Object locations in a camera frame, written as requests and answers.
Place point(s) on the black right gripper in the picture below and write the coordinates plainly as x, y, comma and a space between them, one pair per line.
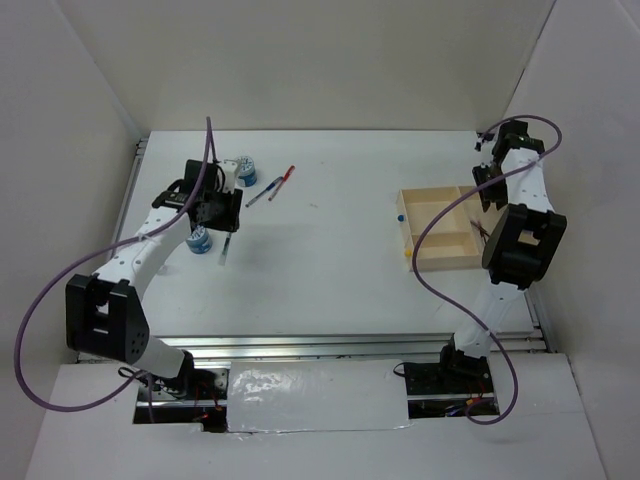
499, 196

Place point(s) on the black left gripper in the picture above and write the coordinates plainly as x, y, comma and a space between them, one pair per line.
231, 220

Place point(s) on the purple gel pen clear cap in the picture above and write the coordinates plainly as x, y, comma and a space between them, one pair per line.
482, 232

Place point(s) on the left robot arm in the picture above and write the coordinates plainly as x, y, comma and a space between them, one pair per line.
104, 312

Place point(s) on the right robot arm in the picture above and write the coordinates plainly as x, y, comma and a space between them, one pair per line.
517, 252

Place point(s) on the green gel pen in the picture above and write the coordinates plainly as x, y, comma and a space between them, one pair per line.
225, 249

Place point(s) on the blue ballpoint pen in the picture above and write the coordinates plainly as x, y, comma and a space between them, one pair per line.
266, 190

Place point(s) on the cream compartment tray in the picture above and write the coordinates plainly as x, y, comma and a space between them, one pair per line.
452, 244

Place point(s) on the red ballpoint pen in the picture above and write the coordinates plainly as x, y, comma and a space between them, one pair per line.
281, 182

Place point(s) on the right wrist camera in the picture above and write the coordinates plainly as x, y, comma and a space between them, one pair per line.
482, 139

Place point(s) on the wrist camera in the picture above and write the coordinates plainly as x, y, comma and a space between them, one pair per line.
482, 139
231, 169

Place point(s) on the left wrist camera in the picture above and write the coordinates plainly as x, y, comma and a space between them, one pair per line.
231, 169

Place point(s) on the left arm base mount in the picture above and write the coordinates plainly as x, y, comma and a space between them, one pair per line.
203, 404

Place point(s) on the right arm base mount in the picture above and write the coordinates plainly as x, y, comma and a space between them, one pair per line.
434, 393

